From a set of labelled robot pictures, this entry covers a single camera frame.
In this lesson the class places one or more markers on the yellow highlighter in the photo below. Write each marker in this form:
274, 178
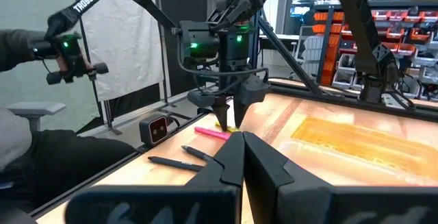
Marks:
232, 128

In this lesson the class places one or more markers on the storage rack with orange bins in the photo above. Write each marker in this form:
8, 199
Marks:
421, 35

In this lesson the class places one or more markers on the grey chair armrest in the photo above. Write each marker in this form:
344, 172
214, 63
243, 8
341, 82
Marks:
34, 108

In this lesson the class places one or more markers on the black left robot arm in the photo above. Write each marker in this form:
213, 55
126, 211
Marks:
359, 28

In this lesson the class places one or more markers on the person's hand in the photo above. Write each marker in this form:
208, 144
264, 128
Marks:
62, 64

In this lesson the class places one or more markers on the clear plastic supply box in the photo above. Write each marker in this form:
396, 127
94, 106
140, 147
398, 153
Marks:
325, 169

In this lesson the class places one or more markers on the white hanging sheet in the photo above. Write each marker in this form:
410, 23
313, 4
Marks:
119, 39

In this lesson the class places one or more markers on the person's forearm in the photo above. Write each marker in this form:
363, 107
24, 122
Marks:
17, 47

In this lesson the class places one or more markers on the pink highlighter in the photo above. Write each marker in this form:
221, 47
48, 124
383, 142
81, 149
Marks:
210, 133

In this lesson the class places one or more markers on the person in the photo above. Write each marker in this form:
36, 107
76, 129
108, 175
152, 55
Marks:
68, 162

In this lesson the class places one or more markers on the black table-level camera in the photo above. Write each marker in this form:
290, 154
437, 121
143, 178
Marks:
154, 129

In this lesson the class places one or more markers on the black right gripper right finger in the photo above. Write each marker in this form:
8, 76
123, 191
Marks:
267, 183

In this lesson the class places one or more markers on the black pen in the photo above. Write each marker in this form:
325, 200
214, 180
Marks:
196, 152
174, 164

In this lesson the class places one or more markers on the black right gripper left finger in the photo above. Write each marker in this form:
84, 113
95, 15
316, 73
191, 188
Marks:
226, 172

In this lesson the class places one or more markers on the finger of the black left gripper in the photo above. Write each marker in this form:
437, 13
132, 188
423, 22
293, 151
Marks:
239, 111
221, 114

